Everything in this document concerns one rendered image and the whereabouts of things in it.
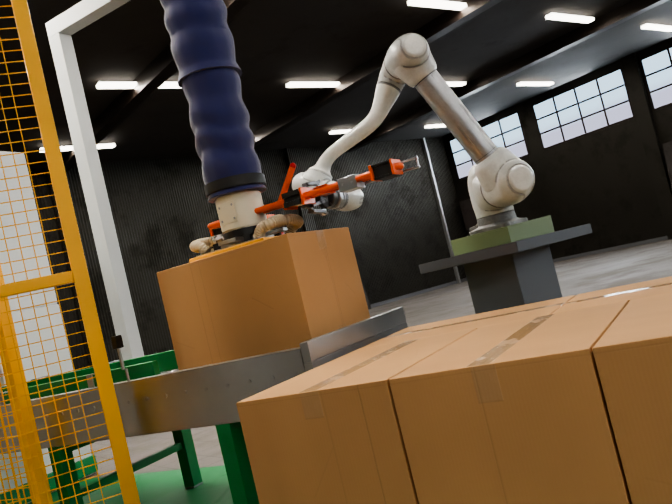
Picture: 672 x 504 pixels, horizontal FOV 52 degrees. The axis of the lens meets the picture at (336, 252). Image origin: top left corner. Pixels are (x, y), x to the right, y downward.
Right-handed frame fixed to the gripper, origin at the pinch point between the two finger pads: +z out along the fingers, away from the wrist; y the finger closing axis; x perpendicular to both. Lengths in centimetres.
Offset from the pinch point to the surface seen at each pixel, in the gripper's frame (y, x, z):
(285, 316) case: 38.5, 3.9, 19.8
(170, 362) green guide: 49, 99, -23
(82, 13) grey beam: -206, 243, -157
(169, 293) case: 22, 52, 19
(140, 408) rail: 58, 62, 34
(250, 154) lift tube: -20.4, 16.0, 1.1
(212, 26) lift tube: -68, 17, 5
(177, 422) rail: 65, 46, 34
